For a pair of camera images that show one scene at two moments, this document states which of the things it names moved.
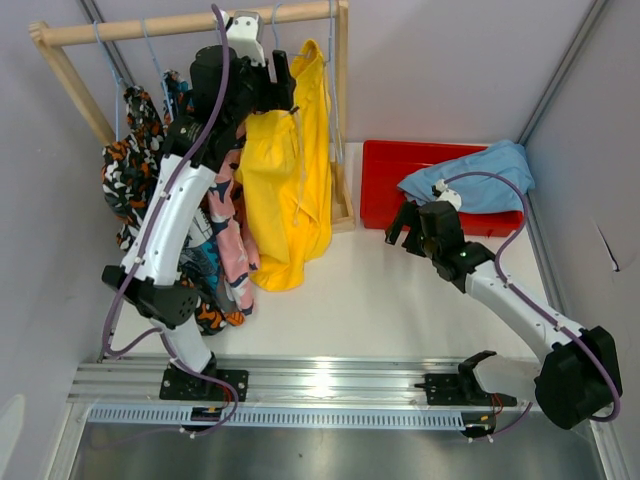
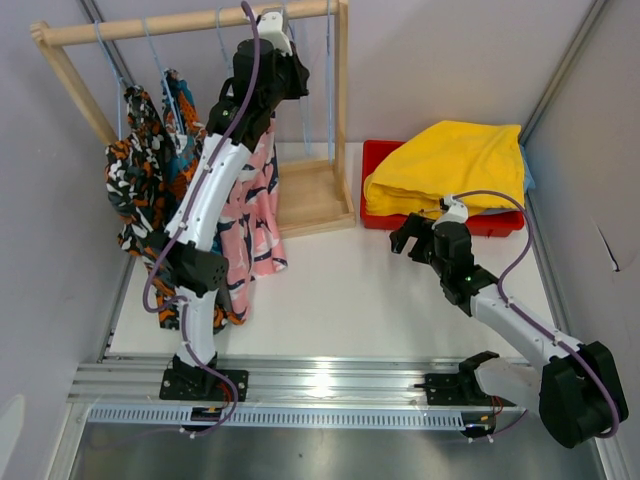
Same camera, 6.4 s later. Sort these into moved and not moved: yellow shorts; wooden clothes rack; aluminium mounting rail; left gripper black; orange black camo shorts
Moved: yellow shorts
Not moved: left gripper black; wooden clothes rack; orange black camo shorts; aluminium mounting rail
